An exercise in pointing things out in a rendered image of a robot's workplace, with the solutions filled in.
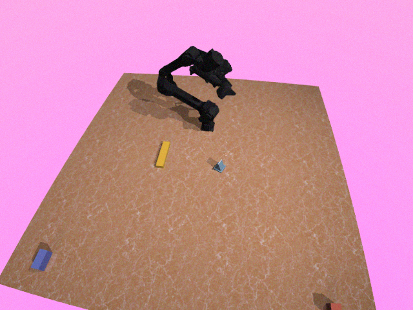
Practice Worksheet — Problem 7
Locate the light blue wedge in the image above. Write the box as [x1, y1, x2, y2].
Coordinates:
[214, 161, 226, 173]

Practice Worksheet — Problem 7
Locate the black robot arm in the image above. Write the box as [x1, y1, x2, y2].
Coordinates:
[157, 46, 232, 132]

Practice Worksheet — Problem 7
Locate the blue rectangular block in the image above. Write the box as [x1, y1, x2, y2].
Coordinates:
[31, 249, 52, 271]

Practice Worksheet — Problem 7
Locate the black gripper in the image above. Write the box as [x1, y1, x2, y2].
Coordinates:
[205, 69, 236, 99]

